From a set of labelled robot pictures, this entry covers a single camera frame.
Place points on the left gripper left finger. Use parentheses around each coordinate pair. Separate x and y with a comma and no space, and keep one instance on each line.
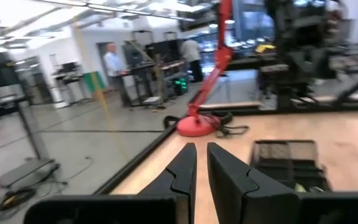
(183,174)

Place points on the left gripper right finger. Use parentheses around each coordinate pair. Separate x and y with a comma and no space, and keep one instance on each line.
(228,177)

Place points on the black mesh desk organizer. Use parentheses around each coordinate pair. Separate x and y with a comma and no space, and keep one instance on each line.
(284,174)

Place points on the small yellow-green block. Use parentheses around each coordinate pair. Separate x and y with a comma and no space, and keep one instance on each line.
(300,187)

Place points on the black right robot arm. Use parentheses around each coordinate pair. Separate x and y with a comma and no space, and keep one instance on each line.
(294,46)

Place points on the black box green lights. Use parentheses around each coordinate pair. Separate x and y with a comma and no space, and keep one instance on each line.
(181,86)

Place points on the background workbench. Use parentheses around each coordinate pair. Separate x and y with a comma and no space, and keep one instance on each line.
(154,67)

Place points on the person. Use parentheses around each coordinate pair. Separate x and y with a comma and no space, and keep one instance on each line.
(113,65)
(193,59)

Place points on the red desk lamp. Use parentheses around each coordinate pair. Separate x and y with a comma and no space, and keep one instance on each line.
(221,59)

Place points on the green board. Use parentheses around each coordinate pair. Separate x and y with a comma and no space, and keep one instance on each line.
(93,81)

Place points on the grey metal stand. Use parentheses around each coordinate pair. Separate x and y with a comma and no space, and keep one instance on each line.
(26,171)

